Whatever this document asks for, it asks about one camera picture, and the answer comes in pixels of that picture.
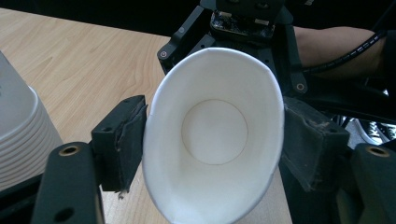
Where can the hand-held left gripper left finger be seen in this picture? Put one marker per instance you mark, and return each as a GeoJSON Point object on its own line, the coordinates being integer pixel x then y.
{"type": "Point", "coordinates": [120, 146]}

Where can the stack of white paper cups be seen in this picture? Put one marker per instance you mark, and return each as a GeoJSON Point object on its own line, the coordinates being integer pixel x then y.
{"type": "Point", "coordinates": [21, 133]}

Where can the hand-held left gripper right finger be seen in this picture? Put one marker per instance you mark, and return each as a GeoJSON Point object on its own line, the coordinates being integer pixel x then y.
{"type": "Point", "coordinates": [308, 146]}

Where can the black and white shoe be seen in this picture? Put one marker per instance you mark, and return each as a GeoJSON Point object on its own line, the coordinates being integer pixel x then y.
{"type": "Point", "coordinates": [378, 130]}

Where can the single white paper cup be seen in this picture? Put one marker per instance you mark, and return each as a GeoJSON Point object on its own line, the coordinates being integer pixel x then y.
{"type": "Point", "coordinates": [214, 133]}

